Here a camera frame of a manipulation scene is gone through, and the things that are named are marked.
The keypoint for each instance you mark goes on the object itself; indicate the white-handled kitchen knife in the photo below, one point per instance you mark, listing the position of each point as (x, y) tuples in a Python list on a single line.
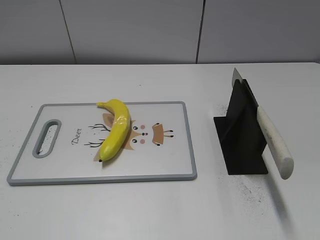
[(278, 148)]

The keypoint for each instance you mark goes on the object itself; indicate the yellow plastic banana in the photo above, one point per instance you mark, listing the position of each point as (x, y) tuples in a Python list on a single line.
[(119, 130)]

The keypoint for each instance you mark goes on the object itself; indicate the black knife stand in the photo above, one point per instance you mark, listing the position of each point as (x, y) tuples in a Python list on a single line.
[(240, 136)]

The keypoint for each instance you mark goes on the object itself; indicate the white grey-rimmed cutting board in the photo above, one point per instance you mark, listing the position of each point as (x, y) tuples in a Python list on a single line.
[(63, 143)]

